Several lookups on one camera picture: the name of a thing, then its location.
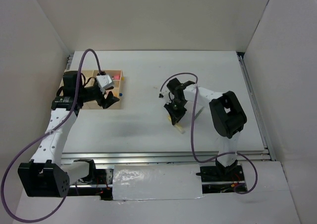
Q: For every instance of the pink capped marker bottle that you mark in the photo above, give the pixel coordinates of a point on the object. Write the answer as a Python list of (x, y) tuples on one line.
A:
[(116, 77)]

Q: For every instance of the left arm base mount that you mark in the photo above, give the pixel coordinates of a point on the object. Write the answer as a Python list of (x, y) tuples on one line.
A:
[(99, 185)]

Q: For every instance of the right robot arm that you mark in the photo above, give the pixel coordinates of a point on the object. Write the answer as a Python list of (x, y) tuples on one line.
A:
[(227, 115)]

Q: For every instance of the grey green pen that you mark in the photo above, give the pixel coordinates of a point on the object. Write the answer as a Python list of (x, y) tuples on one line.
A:
[(198, 113)]

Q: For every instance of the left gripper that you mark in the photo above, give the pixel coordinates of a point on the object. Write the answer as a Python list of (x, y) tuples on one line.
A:
[(110, 100)]

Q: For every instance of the white cover plate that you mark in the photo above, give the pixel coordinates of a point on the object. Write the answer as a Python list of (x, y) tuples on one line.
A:
[(156, 182)]

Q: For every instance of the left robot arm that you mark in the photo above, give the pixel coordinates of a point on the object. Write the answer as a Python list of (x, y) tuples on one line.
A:
[(43, 175)]

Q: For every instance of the wooden organizer tray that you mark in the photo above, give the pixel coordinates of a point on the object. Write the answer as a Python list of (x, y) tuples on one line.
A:
[(118, 88)]

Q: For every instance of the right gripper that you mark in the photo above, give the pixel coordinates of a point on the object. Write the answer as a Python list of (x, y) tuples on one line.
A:
[(176, 116)]

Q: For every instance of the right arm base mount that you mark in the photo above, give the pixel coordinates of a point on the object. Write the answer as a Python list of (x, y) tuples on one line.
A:
[(212, 182)]

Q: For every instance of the yellow highlighter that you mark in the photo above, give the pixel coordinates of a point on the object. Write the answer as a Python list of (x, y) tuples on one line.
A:
[(177, 126)]

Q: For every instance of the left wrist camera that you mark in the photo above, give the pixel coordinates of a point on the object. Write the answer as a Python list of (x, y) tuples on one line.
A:
[(105, 82)]

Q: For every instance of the aluminium rail frame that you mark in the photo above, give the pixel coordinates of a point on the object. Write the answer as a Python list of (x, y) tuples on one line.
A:
[(140, 131)]

